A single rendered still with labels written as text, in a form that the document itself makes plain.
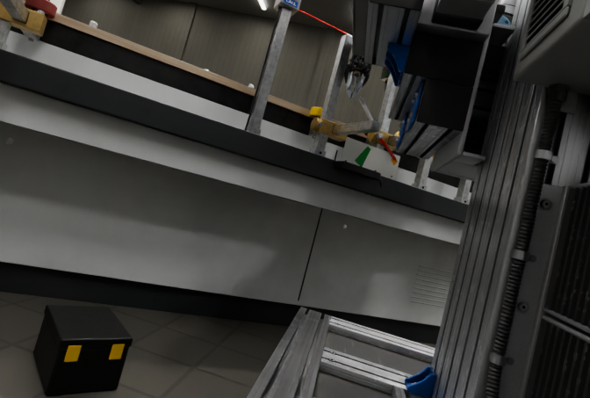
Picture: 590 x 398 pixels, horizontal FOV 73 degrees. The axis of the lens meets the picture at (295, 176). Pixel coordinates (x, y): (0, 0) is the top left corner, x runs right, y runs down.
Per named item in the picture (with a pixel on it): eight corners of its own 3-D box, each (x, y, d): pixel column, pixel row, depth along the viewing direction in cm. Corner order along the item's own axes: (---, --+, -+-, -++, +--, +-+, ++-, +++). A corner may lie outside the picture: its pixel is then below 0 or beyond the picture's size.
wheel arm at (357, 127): (378, 134, 125) (381, 121, 125) (370, 131, 124) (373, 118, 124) (314, 140, 165) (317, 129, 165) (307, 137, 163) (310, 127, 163)
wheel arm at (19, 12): (2, -8, 84) (8, -27, 84) (-18, -15, 82) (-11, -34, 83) (38, 45, 123) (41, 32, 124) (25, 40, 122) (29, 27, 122)
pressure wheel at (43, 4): (10, 28, 119) (22, -8, 120) (36, 40, 126) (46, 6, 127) (26, 30, 116) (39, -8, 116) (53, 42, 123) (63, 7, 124)
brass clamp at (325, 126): (347, 141, 148) (349, 127, 148) (315, 129, 142) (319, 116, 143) (338, 141, 153) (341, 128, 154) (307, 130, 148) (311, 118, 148)
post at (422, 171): (420, 206, 166) (447, 97, 169) (413, 205, 164) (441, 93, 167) (414, 206, 169) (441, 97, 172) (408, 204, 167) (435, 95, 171)
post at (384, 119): (375, 183, 156) (404, 66, 159) (367, 181, 154) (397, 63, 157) (370, 183, 159) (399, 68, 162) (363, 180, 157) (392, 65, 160)
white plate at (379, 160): (394, 180, 158) (400, 156, 159) (341, 162, 148) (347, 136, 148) (393, 180, 159) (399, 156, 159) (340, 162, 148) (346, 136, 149)
